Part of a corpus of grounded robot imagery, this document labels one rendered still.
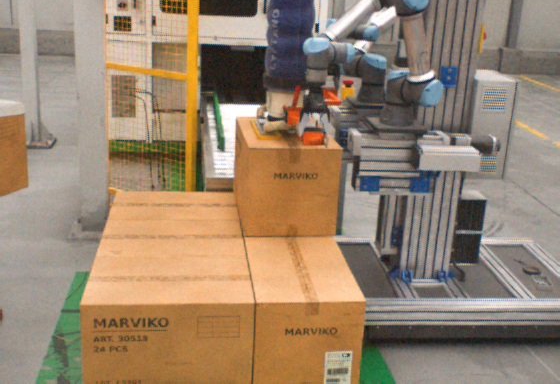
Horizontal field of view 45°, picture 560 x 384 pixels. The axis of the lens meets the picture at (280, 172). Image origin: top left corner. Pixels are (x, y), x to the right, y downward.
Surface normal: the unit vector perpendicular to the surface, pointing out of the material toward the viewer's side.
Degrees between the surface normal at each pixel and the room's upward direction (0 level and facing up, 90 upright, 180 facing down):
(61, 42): 90
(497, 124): 90
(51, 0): 90
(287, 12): 77
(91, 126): 90
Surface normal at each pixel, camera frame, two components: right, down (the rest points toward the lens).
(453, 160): 0.09, 0.29
